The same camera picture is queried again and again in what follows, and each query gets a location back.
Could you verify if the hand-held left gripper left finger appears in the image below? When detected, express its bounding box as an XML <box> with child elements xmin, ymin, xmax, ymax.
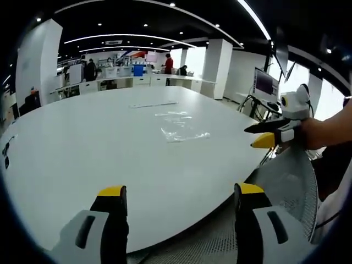
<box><xmin>51</xmin><ymin>185</ymin><xmax>129</xmax><ymax>264</ymax></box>

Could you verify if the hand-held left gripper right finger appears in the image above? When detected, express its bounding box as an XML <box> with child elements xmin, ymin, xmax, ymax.
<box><xmin>234</xmin><ymin>183</ymin><xmax>317</xmax><ymax>264</ymax></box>

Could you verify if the narrow clear food packaging bag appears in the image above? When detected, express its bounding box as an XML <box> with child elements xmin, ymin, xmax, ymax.
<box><xmin>129</xmin><ymin>101</ymin><xmax>179</xmax><ymax>109</ymax></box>

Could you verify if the person's right hand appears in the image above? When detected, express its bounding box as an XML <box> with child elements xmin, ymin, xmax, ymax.
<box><xmin>298</xmin><ymin>117</ymin><xmax>332</xmax><ymax>151</ymax></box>

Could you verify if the computer monitor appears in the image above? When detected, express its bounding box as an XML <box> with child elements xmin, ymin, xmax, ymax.
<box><xmin>254</xmin><ymin>67</ymin><xmax>280</xmax><ymax>97</ymax></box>

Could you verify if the grey mesh office chair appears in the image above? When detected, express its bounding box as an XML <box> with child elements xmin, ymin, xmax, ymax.
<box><xmin>125</xmin><ymin>147</ymin><xmax>320</xmax><ymax>264</ymax></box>

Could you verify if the hanging dark panel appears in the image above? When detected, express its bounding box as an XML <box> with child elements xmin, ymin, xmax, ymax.
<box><xmin>274</xmin><ymin>27</ymin><xmax>289</xmax><ymax>78</ymax></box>

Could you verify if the person's white garment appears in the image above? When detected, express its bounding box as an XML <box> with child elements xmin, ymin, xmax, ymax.
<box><xmin>313</xmin><ymin>164</ymin><xmax>352</xmax><ymax>244</ymax></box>

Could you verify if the blue storage box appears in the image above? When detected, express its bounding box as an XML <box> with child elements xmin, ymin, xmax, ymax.
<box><xmin>132</xmin><ymin>64</ymin><xmax>146</xmax><ymax>78</ymax></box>

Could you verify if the bundle of black cables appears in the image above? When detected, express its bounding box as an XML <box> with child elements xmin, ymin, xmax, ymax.
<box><xmin>238</xmin><ymin>94</ymin><xmax>278</xmax><ymax>122</ymax></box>

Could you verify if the black cable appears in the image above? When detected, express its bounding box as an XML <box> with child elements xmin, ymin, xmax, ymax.
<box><xmin>1</xmin><ymin>134</ymin><xmax>19</xmax><ymax>169</ymax></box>

